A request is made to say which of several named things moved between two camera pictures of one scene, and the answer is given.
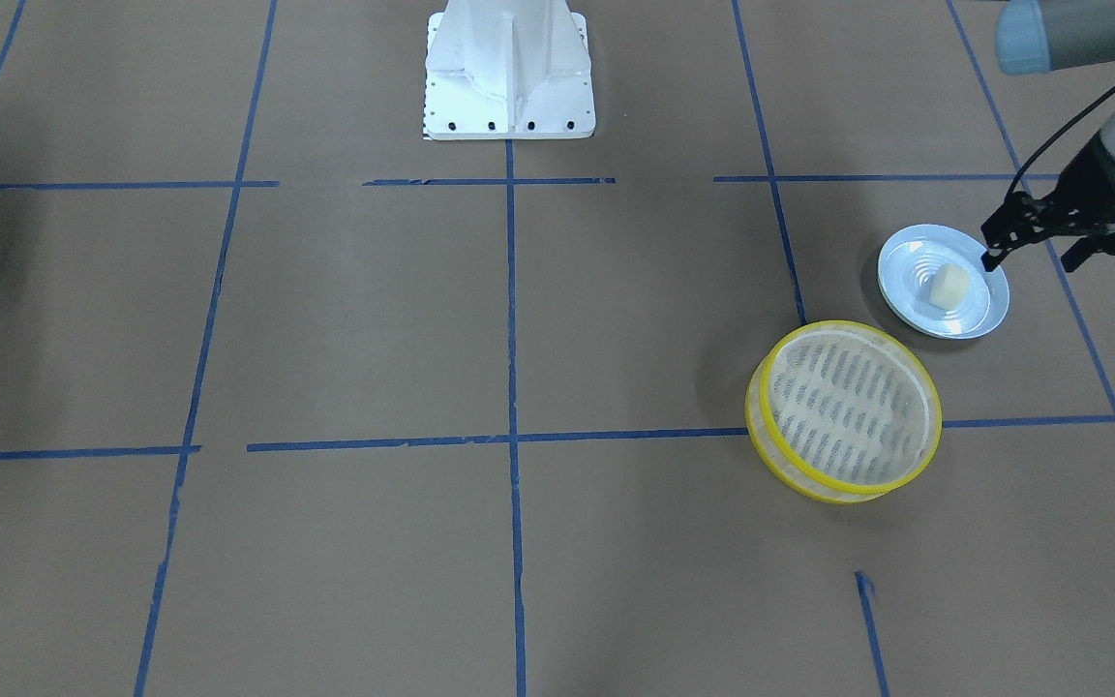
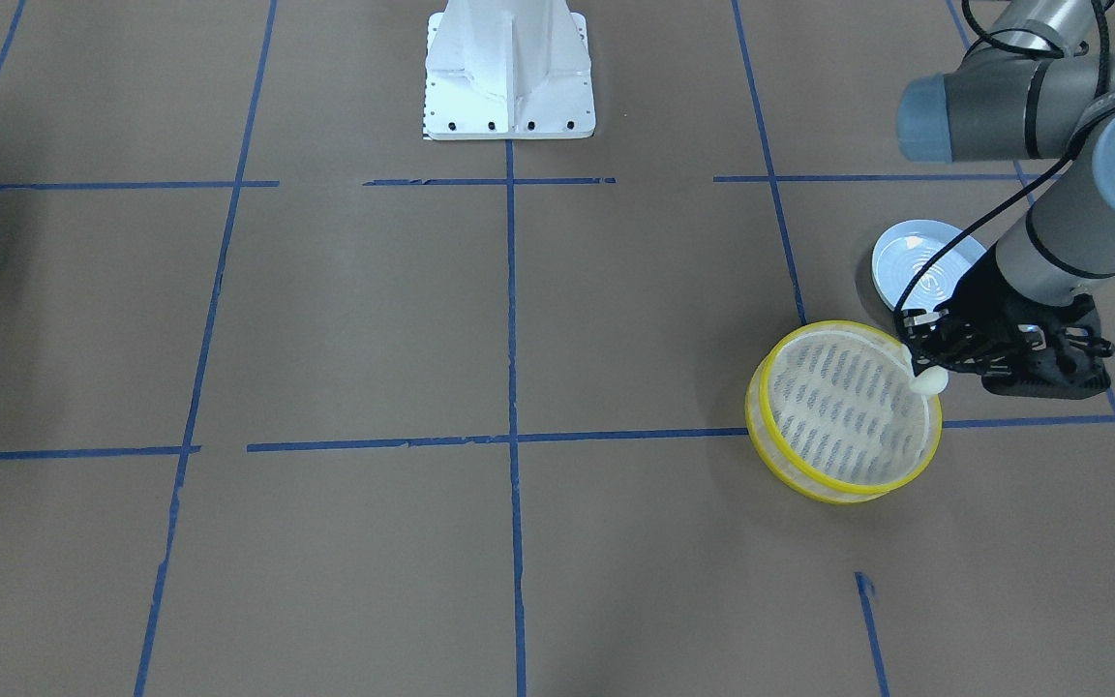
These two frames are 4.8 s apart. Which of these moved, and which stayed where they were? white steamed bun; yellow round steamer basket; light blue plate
Moved: white steamed bun
Stayed: yellow round steamer basket; light blue plate
